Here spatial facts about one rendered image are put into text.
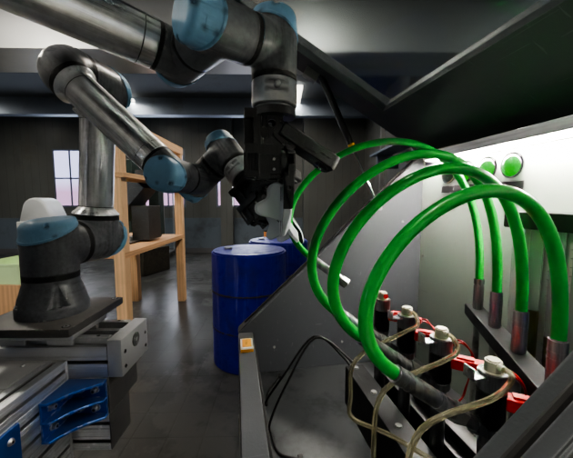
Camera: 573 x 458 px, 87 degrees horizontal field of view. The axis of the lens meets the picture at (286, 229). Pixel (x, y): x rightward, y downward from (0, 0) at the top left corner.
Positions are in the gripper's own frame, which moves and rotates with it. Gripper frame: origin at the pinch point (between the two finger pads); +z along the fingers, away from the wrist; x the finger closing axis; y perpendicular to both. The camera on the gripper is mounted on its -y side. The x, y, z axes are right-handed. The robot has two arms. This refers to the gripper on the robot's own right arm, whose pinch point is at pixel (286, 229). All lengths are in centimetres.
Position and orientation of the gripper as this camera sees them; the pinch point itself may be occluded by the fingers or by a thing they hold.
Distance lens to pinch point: 52.6
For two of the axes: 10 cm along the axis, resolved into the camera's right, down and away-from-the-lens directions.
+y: -9.9, 0.1, -1.7
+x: 1.7, 0.9, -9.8
